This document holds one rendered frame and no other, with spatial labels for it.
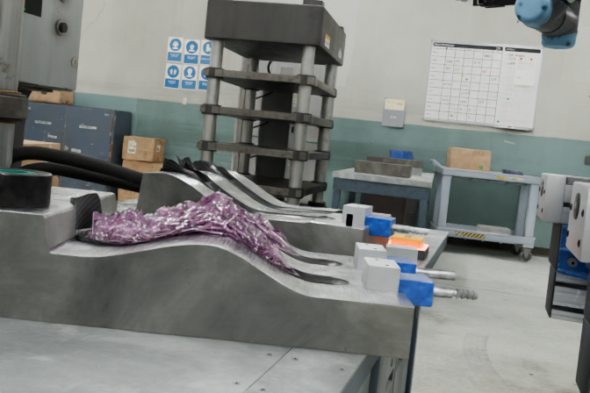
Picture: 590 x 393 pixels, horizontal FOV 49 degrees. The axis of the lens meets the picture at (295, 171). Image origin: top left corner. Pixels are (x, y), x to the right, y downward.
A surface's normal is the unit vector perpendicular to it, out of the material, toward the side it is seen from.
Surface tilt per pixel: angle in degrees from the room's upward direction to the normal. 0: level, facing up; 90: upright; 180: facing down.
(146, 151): 89
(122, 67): 90
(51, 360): 0
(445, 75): 90
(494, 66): 90
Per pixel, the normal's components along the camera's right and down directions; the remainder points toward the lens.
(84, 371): 0.11, -0.99
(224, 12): -0.22, 0.03
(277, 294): 0.00, 0.05
